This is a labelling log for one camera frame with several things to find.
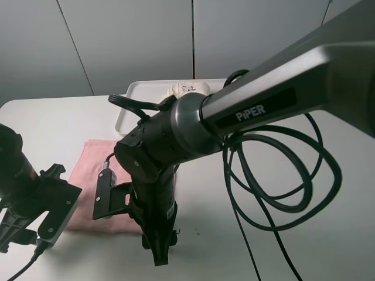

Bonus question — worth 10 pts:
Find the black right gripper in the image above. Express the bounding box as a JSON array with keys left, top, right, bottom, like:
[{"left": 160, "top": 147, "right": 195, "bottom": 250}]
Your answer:
[{"left": 131, "top": 166, "right": 177, "bottom": 266}]

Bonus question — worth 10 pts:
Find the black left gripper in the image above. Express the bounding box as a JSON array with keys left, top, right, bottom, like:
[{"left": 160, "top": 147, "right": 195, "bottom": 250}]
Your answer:
[{"left": 1, "top": 164, "right": 66, "bottom": 252}]

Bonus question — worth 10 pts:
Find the pink towel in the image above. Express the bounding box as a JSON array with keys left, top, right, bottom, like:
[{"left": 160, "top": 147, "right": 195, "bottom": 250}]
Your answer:
[{"left": 66, "top": 139, "right": 142, "bottom": 235}]

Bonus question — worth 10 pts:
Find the cream white towel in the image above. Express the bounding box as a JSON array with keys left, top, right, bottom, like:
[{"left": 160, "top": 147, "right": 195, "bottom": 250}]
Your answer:
[{"left": 161, "top": 81, "right": 211, "bottom": 101}]

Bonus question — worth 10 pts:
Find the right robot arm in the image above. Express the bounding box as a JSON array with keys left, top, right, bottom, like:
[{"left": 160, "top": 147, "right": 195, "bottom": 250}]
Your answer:
[{"left": 108, "top": 1, "right": 374, "bottom": 266}]

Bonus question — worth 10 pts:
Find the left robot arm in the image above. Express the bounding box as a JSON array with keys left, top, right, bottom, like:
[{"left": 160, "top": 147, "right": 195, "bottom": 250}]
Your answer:
[{"left": 1, "top": 125, "right": 81, "bottom": 253}]

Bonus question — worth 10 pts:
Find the white rectangular plastic tray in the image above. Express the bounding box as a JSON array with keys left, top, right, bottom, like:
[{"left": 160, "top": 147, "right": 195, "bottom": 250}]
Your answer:
[{"left": 114, "top": 78, "right": 232, "bottom": 136}]

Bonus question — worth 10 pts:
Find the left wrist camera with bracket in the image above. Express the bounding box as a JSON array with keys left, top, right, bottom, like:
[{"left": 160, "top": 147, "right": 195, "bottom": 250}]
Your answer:
[{"left": 36, "top": 179, "right": 81, "bottom": 247}]

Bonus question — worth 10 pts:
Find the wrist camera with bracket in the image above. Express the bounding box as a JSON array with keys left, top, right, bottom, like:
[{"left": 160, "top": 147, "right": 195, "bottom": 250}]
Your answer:
[
  {"left": 36, "top": 179, "right": 81, "bottom": 247},
  {"left": 93, "top": 167, "right": 135, "bottom": 220}
]

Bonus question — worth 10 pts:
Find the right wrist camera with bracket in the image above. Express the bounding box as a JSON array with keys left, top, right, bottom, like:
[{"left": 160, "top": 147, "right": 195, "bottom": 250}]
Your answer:
[{"left": 93, "top": 167, "right": 135, "bottom": 220}]

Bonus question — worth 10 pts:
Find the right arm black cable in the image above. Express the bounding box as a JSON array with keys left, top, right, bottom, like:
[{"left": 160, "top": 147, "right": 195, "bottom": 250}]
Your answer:
[{"left": 107, "top": 68, "right": 343, "bottom": 281}]

